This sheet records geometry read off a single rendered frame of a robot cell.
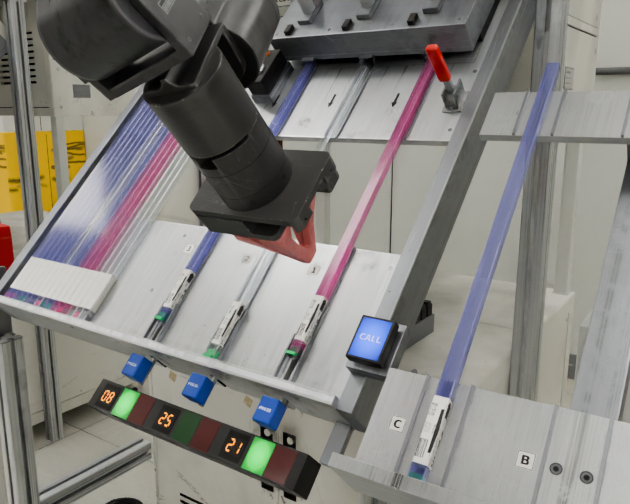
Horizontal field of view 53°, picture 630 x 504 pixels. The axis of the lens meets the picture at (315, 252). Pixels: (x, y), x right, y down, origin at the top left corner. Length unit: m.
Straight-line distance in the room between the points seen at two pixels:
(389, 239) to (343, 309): 2.13
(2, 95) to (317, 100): 1.49
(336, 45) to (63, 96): 1.24
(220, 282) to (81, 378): 1.47
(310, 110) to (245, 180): 0.58
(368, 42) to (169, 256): 0.44
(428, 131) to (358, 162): 2.03
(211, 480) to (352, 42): 0.89
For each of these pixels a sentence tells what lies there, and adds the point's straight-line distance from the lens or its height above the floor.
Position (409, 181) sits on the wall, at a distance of 2.79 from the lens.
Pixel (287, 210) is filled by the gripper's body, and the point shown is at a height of 0.95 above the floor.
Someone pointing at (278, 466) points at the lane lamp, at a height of 0.65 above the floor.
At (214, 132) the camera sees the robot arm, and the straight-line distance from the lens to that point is 0.41.
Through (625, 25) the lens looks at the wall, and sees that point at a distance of 2.53.
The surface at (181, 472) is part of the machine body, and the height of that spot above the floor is 0.28.
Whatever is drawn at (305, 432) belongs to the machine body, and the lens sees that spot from 1.16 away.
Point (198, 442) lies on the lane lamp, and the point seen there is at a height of 0.65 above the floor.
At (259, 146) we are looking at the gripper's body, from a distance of 0.43.
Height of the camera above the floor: 1.02
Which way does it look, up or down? 13 degrees down
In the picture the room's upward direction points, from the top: straight up
